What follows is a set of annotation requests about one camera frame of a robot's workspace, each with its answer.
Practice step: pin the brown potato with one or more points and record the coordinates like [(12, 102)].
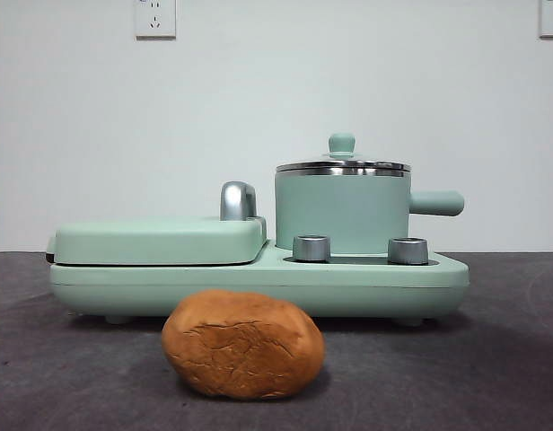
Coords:
[(240, 345)]

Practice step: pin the green griddle cover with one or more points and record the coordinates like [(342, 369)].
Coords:
[(160, 240)]

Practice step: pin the silver control knob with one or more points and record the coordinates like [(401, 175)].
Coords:
[(311, 249), (407, 250)]

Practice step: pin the white wall socket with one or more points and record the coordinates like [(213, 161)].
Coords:
[(552, 18), (155, 20)]

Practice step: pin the glass lid with green knob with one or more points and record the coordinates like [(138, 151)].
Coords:
[(343, 143)]

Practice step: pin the green steamer pot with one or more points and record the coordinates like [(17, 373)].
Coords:
[(344, 206)]

